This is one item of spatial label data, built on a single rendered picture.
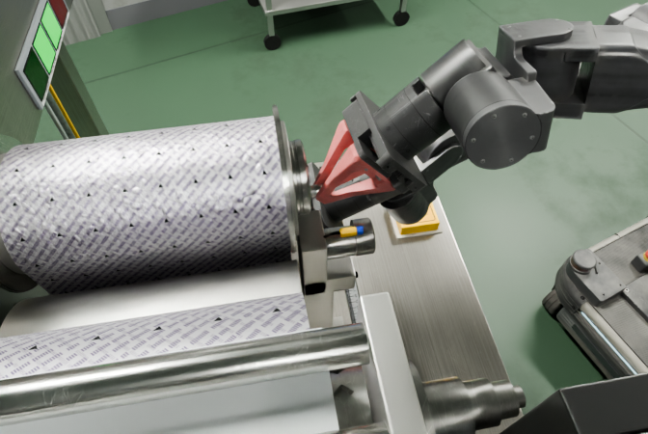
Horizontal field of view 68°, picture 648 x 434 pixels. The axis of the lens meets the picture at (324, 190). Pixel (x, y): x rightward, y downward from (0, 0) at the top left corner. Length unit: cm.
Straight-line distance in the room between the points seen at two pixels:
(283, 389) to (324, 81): 240
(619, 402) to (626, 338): 151
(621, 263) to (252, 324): 168
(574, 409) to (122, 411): 16
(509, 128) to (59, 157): 37
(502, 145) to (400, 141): 10
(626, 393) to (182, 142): 36
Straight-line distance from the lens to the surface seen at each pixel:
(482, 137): 38
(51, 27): 90
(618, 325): 173
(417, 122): 44
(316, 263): 51
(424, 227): 86
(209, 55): 280
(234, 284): 45
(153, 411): 20
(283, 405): 19
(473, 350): 80
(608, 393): 22
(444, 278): 84
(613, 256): 186
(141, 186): 43
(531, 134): 39
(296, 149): 46
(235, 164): 42
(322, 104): 242
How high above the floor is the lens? 162
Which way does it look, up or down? 52 degrees down
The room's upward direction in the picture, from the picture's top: straight up
